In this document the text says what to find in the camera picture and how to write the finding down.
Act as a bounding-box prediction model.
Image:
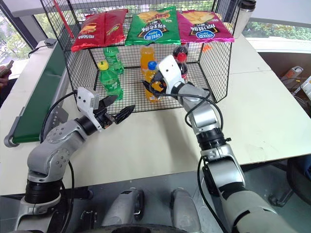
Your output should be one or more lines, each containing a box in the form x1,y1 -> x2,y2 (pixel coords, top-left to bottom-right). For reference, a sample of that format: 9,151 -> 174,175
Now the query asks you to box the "green soda bottle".
103,46 -> 125,75
97,60 -> 124,100

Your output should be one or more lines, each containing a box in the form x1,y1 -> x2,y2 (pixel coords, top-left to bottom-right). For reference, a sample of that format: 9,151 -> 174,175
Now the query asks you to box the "orange soda bottle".
139,45 -> 157,73
144,61 -> 162,103

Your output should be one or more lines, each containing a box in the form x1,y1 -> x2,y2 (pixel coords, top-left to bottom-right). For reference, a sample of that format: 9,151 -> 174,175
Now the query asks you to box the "smartphone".
0,60 -> 15,77

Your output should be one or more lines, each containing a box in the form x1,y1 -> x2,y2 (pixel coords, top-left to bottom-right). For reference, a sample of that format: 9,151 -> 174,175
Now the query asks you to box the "silver rounded robot leg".
170,187 -> 203,233
100,186 -> 145,229

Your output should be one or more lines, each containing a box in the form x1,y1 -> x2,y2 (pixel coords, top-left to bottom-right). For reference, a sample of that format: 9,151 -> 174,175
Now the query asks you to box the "black wire mesh rack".
40,0 -> 241,114

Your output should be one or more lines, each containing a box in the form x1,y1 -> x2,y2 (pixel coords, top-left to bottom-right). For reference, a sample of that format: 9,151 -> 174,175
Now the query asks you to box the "bystander hand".
0,65 -> 12,88

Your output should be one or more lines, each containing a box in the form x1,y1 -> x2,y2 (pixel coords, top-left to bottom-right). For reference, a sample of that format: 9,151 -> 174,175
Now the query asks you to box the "green belt conveyor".
4,38 -> 73,148

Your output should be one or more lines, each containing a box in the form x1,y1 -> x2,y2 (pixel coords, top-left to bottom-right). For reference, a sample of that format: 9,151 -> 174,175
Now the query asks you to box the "red chip bag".
103,9 -> 129,48
70,13 -> 107,52

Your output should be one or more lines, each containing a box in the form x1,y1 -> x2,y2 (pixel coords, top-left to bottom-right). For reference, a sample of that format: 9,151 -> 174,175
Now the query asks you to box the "black office chair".
267,155 -> 311,207

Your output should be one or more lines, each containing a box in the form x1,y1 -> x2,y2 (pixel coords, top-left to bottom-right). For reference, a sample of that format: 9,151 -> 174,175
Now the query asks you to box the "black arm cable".
39,90 -> 79,233
148,81 -> 231,233

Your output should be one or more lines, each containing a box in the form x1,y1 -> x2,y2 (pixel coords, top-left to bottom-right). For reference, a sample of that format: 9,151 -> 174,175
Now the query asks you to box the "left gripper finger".
100,95 -> 119,110
114,105 -> 136,125

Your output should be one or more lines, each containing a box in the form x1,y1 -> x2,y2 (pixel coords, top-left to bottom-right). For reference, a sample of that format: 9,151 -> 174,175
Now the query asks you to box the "white power strip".
281,66 -> 303,81

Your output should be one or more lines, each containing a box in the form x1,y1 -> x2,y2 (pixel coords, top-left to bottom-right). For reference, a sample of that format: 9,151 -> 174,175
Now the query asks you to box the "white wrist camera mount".
157,55 -> 187,95
74,87 -> 103,133

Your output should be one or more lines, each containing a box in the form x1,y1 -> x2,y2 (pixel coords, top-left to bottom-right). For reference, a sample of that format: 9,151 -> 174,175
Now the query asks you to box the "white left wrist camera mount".
74,87 -> 103,133

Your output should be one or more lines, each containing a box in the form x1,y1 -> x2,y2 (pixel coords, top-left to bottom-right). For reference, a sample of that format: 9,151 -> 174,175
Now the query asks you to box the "cola bottle red cap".
175,52 -> 189,81
173,43 -> 190,61

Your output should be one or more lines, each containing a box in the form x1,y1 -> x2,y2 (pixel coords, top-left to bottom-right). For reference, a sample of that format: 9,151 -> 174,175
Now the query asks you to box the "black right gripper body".
150,72 -> 169,97

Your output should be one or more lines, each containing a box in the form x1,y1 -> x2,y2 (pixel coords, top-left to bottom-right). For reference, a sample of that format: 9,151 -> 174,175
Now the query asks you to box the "yellow white device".
300,76 -> 311,98

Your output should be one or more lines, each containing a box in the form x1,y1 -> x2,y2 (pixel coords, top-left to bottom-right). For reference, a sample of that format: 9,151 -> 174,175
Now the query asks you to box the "magenta chip bag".
176,10 -> 235,44

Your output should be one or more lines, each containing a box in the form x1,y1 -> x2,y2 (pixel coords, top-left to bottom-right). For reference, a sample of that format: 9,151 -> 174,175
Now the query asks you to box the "white tumbler black lid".
232,0 -> 257,39

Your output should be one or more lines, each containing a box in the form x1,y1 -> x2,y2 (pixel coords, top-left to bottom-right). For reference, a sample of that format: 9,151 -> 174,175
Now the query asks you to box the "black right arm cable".
148,81 -> 231,233

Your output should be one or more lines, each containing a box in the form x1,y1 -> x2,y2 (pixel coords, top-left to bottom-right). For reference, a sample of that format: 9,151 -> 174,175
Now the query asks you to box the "green chip bag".
124,5 -> 182,47

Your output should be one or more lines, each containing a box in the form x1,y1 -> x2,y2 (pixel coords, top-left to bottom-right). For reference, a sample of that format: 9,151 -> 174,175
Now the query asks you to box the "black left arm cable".
39,90 -> 79,233

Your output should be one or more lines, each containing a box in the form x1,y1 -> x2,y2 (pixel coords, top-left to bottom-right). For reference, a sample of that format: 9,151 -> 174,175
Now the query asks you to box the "black adapter cable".
27,44 -> 49,59

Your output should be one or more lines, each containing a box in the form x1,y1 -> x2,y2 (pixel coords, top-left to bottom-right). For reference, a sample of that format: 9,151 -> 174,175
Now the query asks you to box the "red stick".
54,0 -> 75,39

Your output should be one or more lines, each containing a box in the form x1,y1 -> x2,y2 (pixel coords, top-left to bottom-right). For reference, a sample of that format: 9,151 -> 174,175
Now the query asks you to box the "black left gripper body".
93,108 -> 116,130

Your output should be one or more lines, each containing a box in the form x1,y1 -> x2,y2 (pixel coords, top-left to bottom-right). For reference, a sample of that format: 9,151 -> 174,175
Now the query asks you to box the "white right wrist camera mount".
157,55 -> 187,95

